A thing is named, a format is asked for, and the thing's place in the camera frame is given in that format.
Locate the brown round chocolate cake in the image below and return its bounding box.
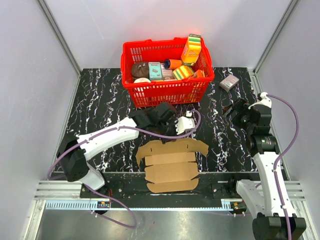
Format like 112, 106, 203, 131
131, 61, 150, 79

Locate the orange snack packet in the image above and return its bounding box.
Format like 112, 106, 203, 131
188, 69, 205, 79

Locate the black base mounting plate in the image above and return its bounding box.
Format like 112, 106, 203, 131
97, 172, 260, 199

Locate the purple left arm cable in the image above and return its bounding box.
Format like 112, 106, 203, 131
46, 109, 202, 230

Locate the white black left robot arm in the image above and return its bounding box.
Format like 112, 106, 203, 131
56, 102, 178, 198

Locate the aluminium frame rail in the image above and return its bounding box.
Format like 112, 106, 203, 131
33, 179, 307, 211

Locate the red plastic shopping basket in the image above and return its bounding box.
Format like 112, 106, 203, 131
120, 34, 215, 108

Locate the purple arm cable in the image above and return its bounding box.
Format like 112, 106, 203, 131
226, 94, 300, 240
46, 109, 202, 230

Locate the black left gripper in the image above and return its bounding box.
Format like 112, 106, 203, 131
155, 117, 184, 145

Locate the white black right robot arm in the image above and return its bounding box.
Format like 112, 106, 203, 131
223, 95, 307, 240

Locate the yellow green sponge pack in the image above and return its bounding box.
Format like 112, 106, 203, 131
172, 65, 194, 80

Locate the orange cylindrical can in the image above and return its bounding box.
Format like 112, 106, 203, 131
163, 59, 183, 70

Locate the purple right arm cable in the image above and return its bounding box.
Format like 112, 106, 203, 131
226, 94, 300, 240

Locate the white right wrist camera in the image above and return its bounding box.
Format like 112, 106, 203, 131
248, 92, 272, 110

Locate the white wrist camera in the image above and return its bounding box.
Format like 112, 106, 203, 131
248, 92, 272, 110
175, 111, 196, 135

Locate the teal small carton box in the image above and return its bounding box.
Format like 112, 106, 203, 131
148, 61, 163, 81

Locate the tall orange sponge box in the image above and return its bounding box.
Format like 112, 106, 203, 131
180, 34, 202, 66

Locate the brown cardboard box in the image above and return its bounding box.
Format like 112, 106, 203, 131
135, 138, 209, 194

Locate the white round lid container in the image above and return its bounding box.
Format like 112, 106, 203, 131
134, 77, 151, 84

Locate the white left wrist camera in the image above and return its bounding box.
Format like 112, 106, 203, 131
175, 111, 196, 135

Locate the pink small food box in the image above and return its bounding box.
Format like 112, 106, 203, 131
160, 63, 175, 80

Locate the white wrapped tissue pack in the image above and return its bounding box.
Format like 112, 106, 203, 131
219, 74, 239, 92

